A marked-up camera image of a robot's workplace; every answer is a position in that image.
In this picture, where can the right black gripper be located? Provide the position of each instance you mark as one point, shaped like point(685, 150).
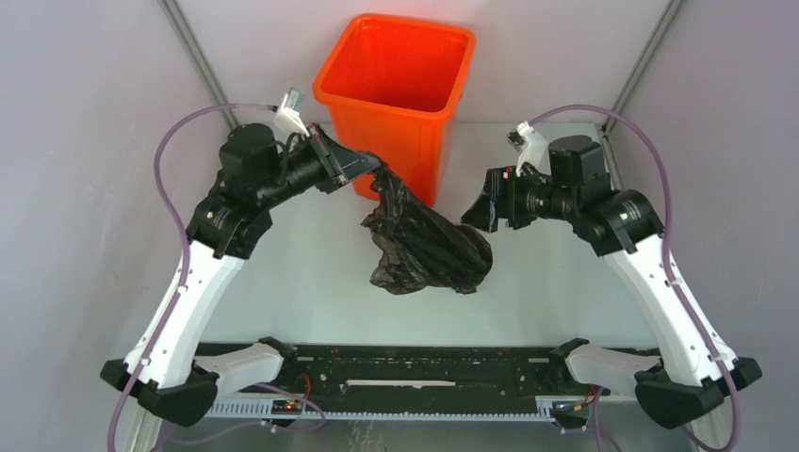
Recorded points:
point(497, 200)

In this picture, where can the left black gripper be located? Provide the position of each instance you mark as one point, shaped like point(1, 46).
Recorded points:
point(339, 164)

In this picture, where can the black plastic trash bag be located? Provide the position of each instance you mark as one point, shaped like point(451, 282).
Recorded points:
point(419, 247)

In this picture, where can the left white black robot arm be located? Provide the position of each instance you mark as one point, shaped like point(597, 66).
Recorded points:
point(258, 172)

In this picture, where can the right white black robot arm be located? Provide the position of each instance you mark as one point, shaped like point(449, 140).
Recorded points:
point(566, 179)

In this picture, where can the orange plastic trash bin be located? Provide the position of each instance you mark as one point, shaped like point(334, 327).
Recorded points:
point(392, 86)

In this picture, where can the small circuit board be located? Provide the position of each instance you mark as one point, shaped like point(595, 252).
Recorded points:
point(286, 407)

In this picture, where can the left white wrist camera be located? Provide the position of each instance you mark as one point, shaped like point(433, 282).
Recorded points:
point(287, 117)

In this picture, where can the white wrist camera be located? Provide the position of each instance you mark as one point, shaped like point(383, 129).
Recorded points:
point(287, 117)
point(532, 149)

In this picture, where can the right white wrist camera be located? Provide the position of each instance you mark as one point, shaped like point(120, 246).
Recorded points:
point(532, 149)

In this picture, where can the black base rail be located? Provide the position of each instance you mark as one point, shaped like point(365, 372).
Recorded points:
point(416, 379)

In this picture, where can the left aluminium frame post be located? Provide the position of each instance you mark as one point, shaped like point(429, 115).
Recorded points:
point(193, 49)

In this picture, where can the aluminium frame post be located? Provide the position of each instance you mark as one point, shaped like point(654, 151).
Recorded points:
point(653, 44)
point(193, 49)

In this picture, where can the white slotted cable duct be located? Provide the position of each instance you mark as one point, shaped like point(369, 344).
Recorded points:
point(544, 410)

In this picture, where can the right aluminium frame post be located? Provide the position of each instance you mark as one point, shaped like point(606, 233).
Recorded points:
point(653, 44)

